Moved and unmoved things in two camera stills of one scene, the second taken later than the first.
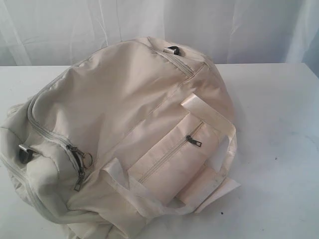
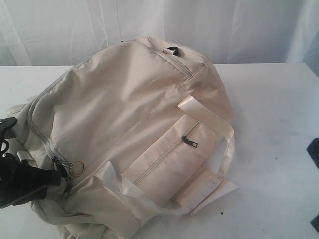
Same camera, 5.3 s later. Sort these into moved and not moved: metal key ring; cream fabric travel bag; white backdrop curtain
Moved: metal key ring
Not moved: white backdrop curtain; cream fabric travel bag
